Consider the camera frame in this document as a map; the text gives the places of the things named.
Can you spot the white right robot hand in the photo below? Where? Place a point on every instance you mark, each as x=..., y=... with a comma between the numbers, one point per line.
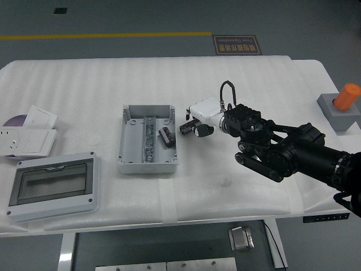
x=206, y=111

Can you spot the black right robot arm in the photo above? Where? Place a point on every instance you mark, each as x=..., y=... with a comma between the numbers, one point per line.
x=282, y=146

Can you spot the grey open junction box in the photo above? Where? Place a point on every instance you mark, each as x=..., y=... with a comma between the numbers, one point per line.
x=132, y=141

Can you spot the white foam mat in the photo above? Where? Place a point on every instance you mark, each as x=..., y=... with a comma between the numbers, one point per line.
x=112, y=84

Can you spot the grey block holder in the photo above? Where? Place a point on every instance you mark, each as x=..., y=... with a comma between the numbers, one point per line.
x=342, y=121

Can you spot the orange cylinder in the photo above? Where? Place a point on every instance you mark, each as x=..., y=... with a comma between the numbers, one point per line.
x=347, y=97

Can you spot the white table leg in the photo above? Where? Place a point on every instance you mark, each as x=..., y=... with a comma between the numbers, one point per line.
x=277, y=245
x=67, y=251

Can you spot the grey metal plate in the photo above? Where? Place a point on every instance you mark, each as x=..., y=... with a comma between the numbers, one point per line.
x=130, y=266
x=201, y=264

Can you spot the black table control panel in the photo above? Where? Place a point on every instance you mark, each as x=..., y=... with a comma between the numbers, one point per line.
x=325, y=218

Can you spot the black floor hatch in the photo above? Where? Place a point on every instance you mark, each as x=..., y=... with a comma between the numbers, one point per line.
x=60, y=10

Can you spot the grey cover with clear window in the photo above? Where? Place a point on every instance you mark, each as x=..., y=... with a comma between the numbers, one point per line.
x=53, y=203

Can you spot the purple disc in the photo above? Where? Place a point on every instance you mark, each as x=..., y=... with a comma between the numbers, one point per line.
x=17, y=120

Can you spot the metal mounting rail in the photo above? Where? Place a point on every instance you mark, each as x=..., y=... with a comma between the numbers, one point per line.
x=149, y=141

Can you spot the white switch plate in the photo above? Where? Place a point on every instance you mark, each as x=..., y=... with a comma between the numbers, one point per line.
x=36, y=142
x=39, y=115

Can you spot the white wall socket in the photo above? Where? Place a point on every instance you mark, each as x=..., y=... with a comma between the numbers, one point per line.
x=8, y=141

